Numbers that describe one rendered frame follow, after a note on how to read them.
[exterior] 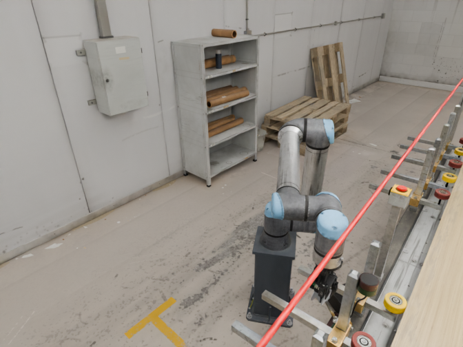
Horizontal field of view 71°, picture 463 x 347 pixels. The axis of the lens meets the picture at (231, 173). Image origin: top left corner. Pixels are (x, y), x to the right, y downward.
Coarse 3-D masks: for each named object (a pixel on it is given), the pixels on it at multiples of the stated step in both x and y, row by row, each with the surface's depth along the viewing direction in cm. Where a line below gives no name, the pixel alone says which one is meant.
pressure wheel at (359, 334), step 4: (356, 332) 117; (360, 332) 116; (364, 332) 116; (352, 336) 115; (356, 336) 115; (360, 336) 115; (364, 336) 115; (368, 336) 115; (352, 340) 114; (356, 340) 114; (360, 340) 114; (364, 340) 113; (368, 340) 114; (372, 340) 114; (352, 344) 114; (356, 344) 112; (360, 344) 113; (364, 344) 113; (368, 344) 113; (372, 344) 112
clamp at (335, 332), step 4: (336, 324) 123; (336, 328) 122; (348, 328) 122; (352, 328) 124; (332, 332) 121; (336, 332) 121; (340, 332) 121; (344, 332) 121; (348, 332) 122; (328, 336) 119; (332, 336) 119; (336, 336) 119; (340, 336) 119; (344, 336) 119; (328, 340) 118; (340, 340) 118; (328, 344) 118; (332, 344) 117; (336, 344) 116; (340, 344) 116
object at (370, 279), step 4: (360, 276) 108; (364, 276) 108; (368, 276) 108; (372, 276) 108; (364, 280) 106; (368, 280) 106; (372, 280) 106; (376, 280) 106; (368, 284) 105; (372, 284) 105; (376, 284) 105; (356, 288) 110; (356, 292) 111; (364, 296) 111; (360, 300) 113; (356, 304) 115; (352, 312) 117; (352, 316) 118
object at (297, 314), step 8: (264, 296) 137; (272, 296) 136; (272, 304) 136; (280, 304) 133; (296, 312) 130; (304, 312) 130; (304, 320) 127; (312, 320) 126; (312, 328) 126; (320, 328) 123; (328, 328) 123; (344, 344) 118
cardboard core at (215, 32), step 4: (212, 32) 357; (216, 32) 353; (220, 32) 349; (224, 32) 346; (228, 32) 342; (232, 32) 340; (236, 32) 344; (220, 36) 354; (224, 36) 350; (228, 36) 345; (232, 36) 342
